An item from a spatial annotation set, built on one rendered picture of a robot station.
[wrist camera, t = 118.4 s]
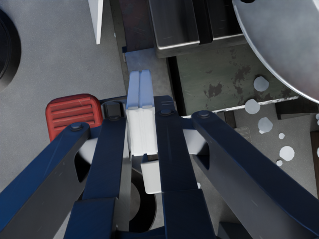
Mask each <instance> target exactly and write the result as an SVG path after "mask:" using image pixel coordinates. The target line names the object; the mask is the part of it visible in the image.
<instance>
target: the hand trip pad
mask: <svg viewBox="0 0 319 239"><path fill-rule="evenodd" d="M45 116H46V121H47V128H48V133H49V138H50V142H51V141H52V140H53V139H54V138H55V137H56V136H57V135H58V134H59V133H60V132H61V131H62V130H63V129H64V128H65V127H67V126H68V125H70V124H72V123H76V122H86V123H88V124H89V126H90V128H94V127H98V126H100V125H101V124H102V122H103V116H102V110H101V104H100V102H99V100H98V99H97V98H96V97H95V96H93V95H91V94H88V93H82V94H76V95H70V96H65V97H60V98H56V99H53V100H52V101H51V102H50V103H48V104H47V107H46V112H45Z"/></svg>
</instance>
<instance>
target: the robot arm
mask: <svg viewBox="0 0 319 239"><path fill-rule="evenodd" d="M101 110H102V116H103V122H102V124H101V125H100V126H98V127H94V128H90V126H89V124H88V123H86V122H76V123H72V124H70V125H68V126H67V127H65V128H64V129H63V130H62V131H61V132H60V133H59V134H58V135H57V136H56V137H55V138H54V139H53V140H52V141H51V142H50V143H49V144H48V145H47V146H46V147H45V148H44V149H43V150H42V151H41V152H40V153H39V154H38V155H37V156H36V157H35V158H34V159H33V160H32V161H31V162H30V164H29V165H28V166H27V167H26V168H25V169H24V170H23V171H22V172H21V173H20V174H19V175H18V176H17V177H16V178H15V179H14V180H13V181H12V182H11V183H10V184H9V185H8V186H7V187H6V188H5V189H4V190H3V191H2V192H1V193H0V239H53V238H54V237H55V235H56V234H57V232H58V230H59V229H60V227H61V226H62V224H63V222H64V221H65V219H66V218H67V216H68V214H69V213H70V211H71V210H72V211H71V214H70V218H69V221H68V224H67V228H66V231H65V235H64V238H63V239H222V238H220V237H218V236H216V235H215V231H214V228H213V224H212V221H211V218H210V215H209V211H208V208H207V204H206V200H205V197H204V193H203V191H202V189H201V188H200V189H199V188H198V184H197V180H196V177H195V173H194V169H193V166H192V162H191V159H190V155H189V154H192V157H193V159H194V161H195V162H196V164H197V165H198V166H199V168H200V169H201V170H202V172H203V173H204V174H205V176H206V177H207V178H208V180H209V181H210V182H211V184H212V185H213V186H214V187H215V189H216V190H217V191H218V193H219V194H220V195H221V197H222V198H223V199H224V201H225V202H226V203H227V205H228V206H229V207H230V209H231V210H232V211H233V213H234V214H235V215H236V217H237V218H238V219H239V221H240V222H241V223H242V225H243V226H244V227H245V229H246V230H247V231H248V233H249V234H250V235H251V237H252V238H253V239H319V200H318V199H317V198H316V197H315V196H313V195H312V194H311V193H310V192H309V191H307V190H306V189H305V188H304V187H303V186H301V185H300V184H299V183H298V182H296V181H295V180H294V179H293V178H292V177H290V176H289V175H288V174H287V173H286V172H284V171H283V170H282V169H281V168H280V167H278V166H277V165H276V164H275V163H274V162H273V161H272V160H270V159H269V158H268V157H267V156H266V155H264V154H263V153H262V152H261V151H260V150H258V149H257V148H256V147H255V146H253V145H252V144H251V143H250V142H249V141H248V140H246V139H245V138H244V137H243V136H241V135H240V134H239V133H238V132H237V131H235V130H234V129H233V128H232V127H231V126H229V125H228V124H227V123H226V122H225V121H223V120H222V119H221V118H220V117H219V116H217V115H216V114H215V113H213V112H211V111H208V110H201V111H197V112H194V113H193V114H192V116H191V119H190V118H183V117H180V116H179V115H178V112H177V111H176V110H175V106H174V102H173V99H172V97H170V96H169V95H163V96H153V88H152V79H151V71H149V69H147V70H142V72H139V70H136V71H131V73H130V80H129V88H128V97H127V99H126V100H113V101H107V102H105V103H103V104H102V105H101ZM144 153H147V154H148V155H152V154H157V153H158V159H159V174H160V185H161V195H162V206H163V216H164V226H162V227H159V228H155V229H152V230H149V231H146V232H141V233H137V232H129V217H130V196H131V165H132V155H134V156H142V155H143V154H144ZM83 190H84V193H83V197H82V200H78V198H79V197H80V195H81V193H82V192H83Z"/></svg>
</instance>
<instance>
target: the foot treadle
mask: <svg viewBox="0 0 319 239"><path fill-rule="evenodd" d="M224 116H225V122H226V123H227V124H228V125H229V126H231V127H232V128H233V129H234V130H235V131H237V132H238V133H239V134H240V135H241V136H243V137H244V138H245V139H246V140H248V141H249V142H250V143H252V142H251V136H250V130H249V128H248V127H240V128H237V126H236V121H235V115H234V111H233V110H232V111H226V112H224Z"/></svg>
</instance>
